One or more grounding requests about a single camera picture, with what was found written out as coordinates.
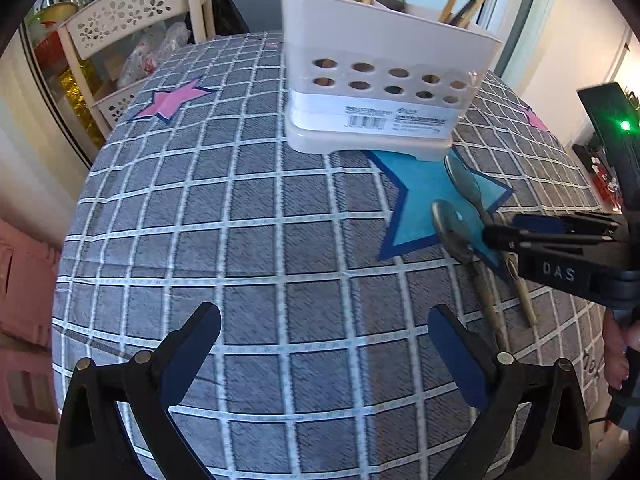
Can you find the white plastic utensil holder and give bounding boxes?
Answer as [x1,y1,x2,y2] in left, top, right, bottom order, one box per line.
[281,0,500,162]

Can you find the right human hand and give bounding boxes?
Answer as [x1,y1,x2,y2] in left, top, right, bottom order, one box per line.
[602,310,640,390]

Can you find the pink plastic stool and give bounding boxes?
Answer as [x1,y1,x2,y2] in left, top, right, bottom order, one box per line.
[1,222,60,442]

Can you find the grey checked tablecloth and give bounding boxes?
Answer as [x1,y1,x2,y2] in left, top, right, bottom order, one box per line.
[52,32,490,479]

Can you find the white plastic bag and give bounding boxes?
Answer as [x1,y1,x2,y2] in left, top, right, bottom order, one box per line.
[117,22,191,89]

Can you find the cream plastic storage trolley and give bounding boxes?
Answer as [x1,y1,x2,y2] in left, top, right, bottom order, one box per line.
[55,0,217,139]

